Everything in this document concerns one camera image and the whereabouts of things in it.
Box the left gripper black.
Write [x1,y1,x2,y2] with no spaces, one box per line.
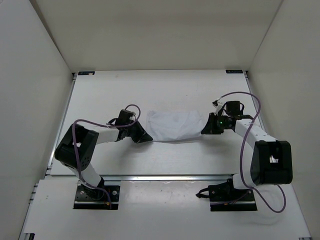
[125,120,153,143]

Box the white skirt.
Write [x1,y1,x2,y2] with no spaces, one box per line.
[145,110,205,142]

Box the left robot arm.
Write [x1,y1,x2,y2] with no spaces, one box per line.
[54,109,153,199]

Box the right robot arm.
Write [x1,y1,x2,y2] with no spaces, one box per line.
[201,100,293,200]

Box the right blue corner label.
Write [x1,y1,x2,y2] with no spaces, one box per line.
[225,69,243,74]

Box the blue corner label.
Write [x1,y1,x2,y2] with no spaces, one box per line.
[225,69,243,74]
[77,71,95,76]

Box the left blue corner label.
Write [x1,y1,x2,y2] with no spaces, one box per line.
[77,71,95,76]

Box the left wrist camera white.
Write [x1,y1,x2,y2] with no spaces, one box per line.
[129,114,136,121]

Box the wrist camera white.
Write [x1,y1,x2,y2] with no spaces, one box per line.
[129,114,136,121]
[212,98,226,116]

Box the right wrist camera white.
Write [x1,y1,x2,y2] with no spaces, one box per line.
[212,98,226,116]

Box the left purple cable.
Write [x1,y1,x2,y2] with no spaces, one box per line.
[72,104,141,208]

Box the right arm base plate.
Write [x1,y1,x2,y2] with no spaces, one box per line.
[195,179,258,212]

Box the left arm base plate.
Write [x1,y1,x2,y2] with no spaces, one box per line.
[73,182,121,210]

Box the aluminium front rail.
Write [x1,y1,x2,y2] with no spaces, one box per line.
[44,174,281,183]

